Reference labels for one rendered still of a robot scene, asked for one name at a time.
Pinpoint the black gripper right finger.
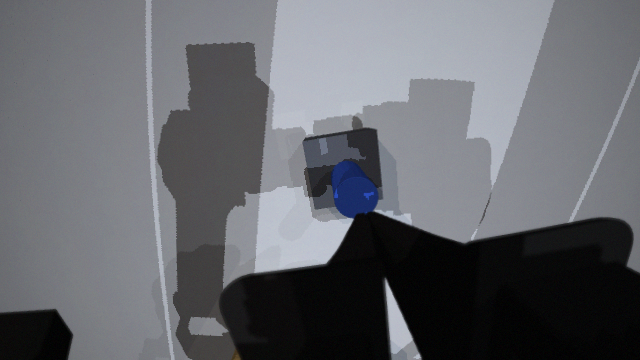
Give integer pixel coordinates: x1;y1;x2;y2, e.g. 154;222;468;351
366;211;634;360

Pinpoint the dark grey block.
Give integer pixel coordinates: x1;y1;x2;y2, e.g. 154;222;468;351
302;127;384;210

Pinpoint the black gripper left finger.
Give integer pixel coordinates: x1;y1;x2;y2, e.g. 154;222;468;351
219;213;392;360

